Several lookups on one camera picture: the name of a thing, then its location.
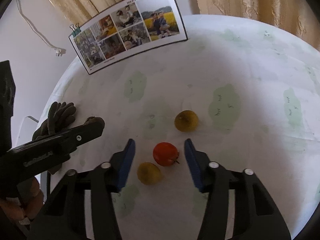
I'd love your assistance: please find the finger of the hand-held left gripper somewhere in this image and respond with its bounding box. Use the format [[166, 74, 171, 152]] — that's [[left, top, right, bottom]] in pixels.
[[53, 123, 105, 157]]

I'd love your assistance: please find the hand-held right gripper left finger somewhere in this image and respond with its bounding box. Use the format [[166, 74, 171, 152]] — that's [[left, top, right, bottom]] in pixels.
[[30, 138, 137, 240]]

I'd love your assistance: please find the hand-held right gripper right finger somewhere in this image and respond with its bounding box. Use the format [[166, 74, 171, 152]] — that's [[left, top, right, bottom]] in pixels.
[[184, 138, 292, 240]]

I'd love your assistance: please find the dark brown water chestnut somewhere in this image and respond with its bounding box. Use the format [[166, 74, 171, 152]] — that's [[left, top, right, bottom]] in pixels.
[[84, 116, 105, 130]]

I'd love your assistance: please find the yellow-brown longan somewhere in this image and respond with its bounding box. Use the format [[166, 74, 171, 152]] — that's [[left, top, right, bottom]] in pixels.
[[174, 110, 199, 132], [137, 162, 162, 185]]

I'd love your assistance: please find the red cherry tomato with stem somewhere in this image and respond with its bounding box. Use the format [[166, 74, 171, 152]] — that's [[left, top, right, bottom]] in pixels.
[[153, 142, 180, 167]]

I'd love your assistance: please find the person's left hand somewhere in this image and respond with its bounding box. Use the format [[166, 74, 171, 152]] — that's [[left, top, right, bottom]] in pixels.
[[0, 176, 45, 221]]

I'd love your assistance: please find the dark green glove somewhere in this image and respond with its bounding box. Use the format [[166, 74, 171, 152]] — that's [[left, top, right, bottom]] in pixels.
[[47, 102, 77, 133], [32, 119, 57, 142]]

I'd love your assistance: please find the teal binder clip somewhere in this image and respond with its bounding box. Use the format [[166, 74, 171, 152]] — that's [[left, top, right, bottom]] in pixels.
[[69, 23, 82, 38]]

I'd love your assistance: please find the photo collage poster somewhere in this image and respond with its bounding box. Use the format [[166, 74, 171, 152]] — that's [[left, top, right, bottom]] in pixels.
[[69, 0, 188, 75]]

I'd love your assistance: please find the white cable with plug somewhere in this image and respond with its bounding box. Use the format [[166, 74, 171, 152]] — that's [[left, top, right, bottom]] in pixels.
[[15, 0, 67, 57]]

